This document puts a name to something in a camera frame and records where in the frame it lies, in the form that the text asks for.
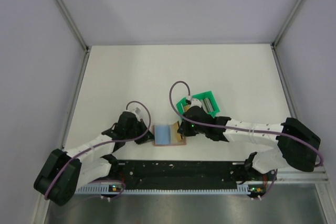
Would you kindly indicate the stack of light cards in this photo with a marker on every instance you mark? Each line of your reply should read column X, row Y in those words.
column 207, row 105

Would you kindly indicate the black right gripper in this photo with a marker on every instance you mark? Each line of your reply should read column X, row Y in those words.
column 184, row 130

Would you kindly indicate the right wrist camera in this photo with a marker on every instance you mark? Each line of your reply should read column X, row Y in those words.
column 191, row 101

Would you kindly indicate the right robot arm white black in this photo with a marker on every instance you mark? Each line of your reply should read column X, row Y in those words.
column 291, row 143

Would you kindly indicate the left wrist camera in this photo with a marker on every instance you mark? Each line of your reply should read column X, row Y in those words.
column 136, row 111

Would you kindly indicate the green plastic card bin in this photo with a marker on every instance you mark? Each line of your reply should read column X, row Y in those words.
column 207, row 94

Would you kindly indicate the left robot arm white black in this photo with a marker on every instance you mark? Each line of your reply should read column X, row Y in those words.
column 66, row 171

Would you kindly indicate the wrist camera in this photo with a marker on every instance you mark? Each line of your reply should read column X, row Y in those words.
column 136, row 111
column 191, row 101

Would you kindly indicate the aluminium frame rail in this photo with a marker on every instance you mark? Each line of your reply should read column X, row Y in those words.
column 287, row 176

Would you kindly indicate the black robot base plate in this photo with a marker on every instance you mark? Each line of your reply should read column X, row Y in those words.
column 175, row 175

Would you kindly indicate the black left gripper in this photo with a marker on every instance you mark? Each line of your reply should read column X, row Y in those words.
column 148, row 136

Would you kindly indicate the grey slotted cable duct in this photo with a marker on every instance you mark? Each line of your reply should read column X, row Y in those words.
column 105, row 189

